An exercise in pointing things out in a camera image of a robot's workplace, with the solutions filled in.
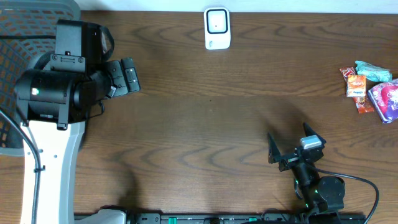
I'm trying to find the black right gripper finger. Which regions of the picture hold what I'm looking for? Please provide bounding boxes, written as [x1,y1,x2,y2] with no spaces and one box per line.
[267,133,281,164]
[303,122,322,139]

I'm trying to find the orange snack bar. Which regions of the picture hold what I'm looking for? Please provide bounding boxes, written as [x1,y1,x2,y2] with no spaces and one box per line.
[340,67,374,114]

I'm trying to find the small orange tissue pack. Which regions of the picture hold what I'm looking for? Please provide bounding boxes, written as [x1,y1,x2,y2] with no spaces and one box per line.
[346,75,366,98]

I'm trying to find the purple snack package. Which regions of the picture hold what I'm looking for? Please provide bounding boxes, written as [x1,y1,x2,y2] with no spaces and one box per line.
[368,79,397,124]

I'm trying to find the green snack wrapper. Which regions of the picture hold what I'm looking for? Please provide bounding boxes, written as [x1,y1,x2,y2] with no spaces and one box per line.
[355,60,392,82]

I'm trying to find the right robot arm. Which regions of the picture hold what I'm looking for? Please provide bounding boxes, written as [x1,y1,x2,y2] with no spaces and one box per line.
[267,123,345,214]

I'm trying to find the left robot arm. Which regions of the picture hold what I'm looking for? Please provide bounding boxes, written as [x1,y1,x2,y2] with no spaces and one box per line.
[14,20,141,223]

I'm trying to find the grey plastic mesh basket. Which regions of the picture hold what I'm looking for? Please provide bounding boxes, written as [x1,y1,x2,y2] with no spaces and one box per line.
[0,0,81,156]

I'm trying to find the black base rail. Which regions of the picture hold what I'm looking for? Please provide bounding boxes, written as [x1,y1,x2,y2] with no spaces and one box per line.
[74,205,368,224]

